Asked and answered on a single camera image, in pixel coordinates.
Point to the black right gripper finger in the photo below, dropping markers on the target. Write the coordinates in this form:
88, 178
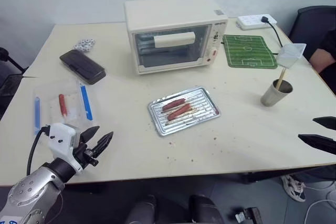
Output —
326, 123
323, 142

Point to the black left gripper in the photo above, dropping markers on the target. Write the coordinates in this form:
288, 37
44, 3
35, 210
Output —
85, 155

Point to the person's bare forearm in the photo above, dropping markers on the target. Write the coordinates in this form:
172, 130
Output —
321, 60

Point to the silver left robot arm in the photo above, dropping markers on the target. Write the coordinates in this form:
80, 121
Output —
29, 187

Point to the clear blue-zip plastic bag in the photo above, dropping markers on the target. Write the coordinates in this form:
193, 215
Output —
42, 103
76, 98

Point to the red sausage on stick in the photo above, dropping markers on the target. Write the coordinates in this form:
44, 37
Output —
62, 103

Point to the white and black sneaker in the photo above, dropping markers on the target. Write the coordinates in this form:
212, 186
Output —
295, 188

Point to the steel cup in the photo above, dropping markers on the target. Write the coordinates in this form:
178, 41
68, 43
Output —
275, 96

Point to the black rectangular case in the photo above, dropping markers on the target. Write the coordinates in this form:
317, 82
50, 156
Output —
82, 66

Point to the clear plastic box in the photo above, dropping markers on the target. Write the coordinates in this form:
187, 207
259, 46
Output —
290, 54

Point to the person in dark clothes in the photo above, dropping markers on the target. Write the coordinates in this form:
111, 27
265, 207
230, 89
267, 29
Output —
331, 43

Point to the bag of black-white beads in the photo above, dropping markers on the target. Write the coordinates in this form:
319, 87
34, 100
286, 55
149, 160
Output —
84, 44

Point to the silver ribbed baking tray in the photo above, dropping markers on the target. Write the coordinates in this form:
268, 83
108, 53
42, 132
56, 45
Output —
194, 119

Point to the black office chair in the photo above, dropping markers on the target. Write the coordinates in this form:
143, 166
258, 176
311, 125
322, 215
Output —
307, 22

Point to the black and silver device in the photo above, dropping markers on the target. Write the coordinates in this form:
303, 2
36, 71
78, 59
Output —
249, 214

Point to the green football pitch mat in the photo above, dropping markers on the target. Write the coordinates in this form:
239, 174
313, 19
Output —
249, 51

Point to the black chair with armrest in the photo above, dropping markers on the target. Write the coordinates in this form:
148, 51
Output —
8, 77

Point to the white power strip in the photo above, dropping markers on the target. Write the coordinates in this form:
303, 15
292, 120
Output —
250, 22

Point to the dark rounded shape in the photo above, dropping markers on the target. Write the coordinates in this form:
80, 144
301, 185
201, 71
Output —
204, 209

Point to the cream toaster oven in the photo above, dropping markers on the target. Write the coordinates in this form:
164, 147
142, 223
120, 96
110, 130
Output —
168, 16

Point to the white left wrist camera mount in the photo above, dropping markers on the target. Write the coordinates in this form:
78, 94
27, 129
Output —
59, 140

